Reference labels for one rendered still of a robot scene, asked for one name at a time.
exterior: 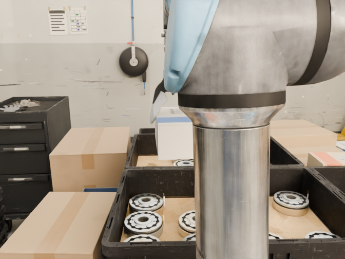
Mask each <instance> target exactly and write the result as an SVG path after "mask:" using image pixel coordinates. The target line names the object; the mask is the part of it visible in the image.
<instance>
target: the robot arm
mask: <svg viewBox="0 0 345 259"><path fill-rule="evenodd" d="M163 29H164V30H163V31H164V33H162V34H161V37H162V38H164V45H165V47H164V52H165V57H164V70H163V80H162V81H161V82H160V83H159V84H158V86H157V87H156V89H155V93H154V99H153V102H152V106H151V111H150V123H151V124H152V123H153V122H154V121H155V119H156V115H157V113H158V112H159V111H160V108H161V106H162V105H163V104H165V103H166V101H167V96H166V94H165V92H171V94H172V95H174V94H175V93H178V107H179V109H180V110H181V111H182V112H184V113H185V114H186V115H187V116H188V117H189V118H190V120H191V122H192V123H193V154H194V189H195V223H196V258H197V259H269V200H270V125H271V120H272V118H273V117H274V116H275V115H276V114H277V113H278V112H280V111H281V110H282V109H283V108H284V107H285V103H286V86H300V85H311V84H316V83H320V82H324V81H327V80H330V79H332V78H335V77H336V76H338V75H340V74H342V73H343V72H345V0H163Z"/></svg>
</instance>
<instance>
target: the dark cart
mask: <svg viewBox="0 0 345 259"><path fill-rule="evenodd" d="M29 99H30V100H31V101H33V100H34V101H39V102H40V104H39V106H33V107H28V108H25V110H23V111H20V112H4V111H2V110H0V187H2V193H1V194H0V195H1V198H3V199H2V200H1V201H2V205H4V206H5V212H4V216H5V217H6V218H5V219H4V220H5V223H7V225H8V230H7V232H10V231H11V229H12V220H13V219H26V218H27V217H28V216H29V215H30V213H31V212H32V211H33V210H34V209H35V208H36V207H37V205H38V204H39V203H40V202H41V201H42V200H43V199H44V197H45V196H46V195H47V194H48V193H49V192H53V186H52V177H51V168H50V159H49V155H50V154H51V152H52V151H53V150H54V149H55V147H56V146H57V145H58V144H59V143H60V141H61V140H62V139H63V138H64V137H65V135H66V134H67V133H68V132H69V131H70V129H71V120H70V108H69V97H68V96H44V97H11V98H9V99H6V100H4V101H1V102H0V108H1V107H2V106H5V105H6V106H9V105H12V104H13V103H15V102H16V101H18V102H19V103H20V101H21V100H29Z"/></svg>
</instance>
